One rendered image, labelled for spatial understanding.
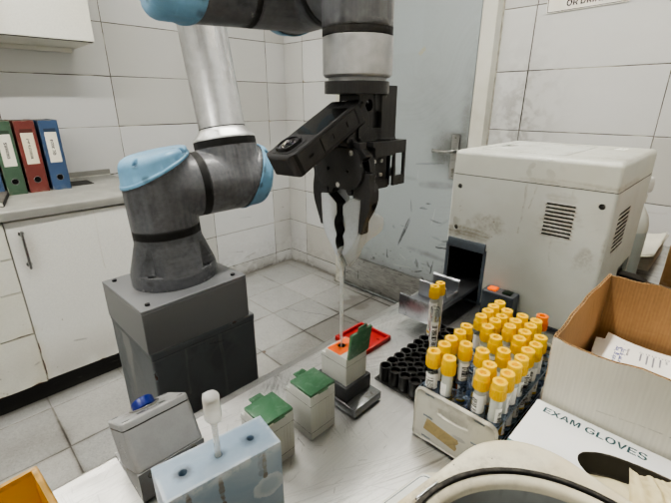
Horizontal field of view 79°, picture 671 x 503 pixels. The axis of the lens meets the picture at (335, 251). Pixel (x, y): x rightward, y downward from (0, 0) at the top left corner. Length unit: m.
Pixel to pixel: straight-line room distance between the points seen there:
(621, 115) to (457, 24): 0.84
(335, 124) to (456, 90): 1.85
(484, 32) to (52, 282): 2.21
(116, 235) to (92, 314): 0.38
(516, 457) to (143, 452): 0.35
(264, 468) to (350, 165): 0.31
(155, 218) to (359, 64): 0.43
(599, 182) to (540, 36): 1.50
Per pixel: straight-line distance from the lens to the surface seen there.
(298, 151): 0.40
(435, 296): 0.66
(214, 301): 0.75
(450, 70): 2.29
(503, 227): 0.80
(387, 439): 0.54
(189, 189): 0.73
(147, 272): 0.76
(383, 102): 0.49
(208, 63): 0.80
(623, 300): 0.72
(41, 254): 2.04
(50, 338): 2.17
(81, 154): 2.64
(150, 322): 0.71
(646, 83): 2.06
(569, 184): 0.75
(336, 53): 0.45
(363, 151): 0.44
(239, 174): 0.76
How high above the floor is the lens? 1.26
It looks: 20 degrees down
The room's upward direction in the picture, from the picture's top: straight up
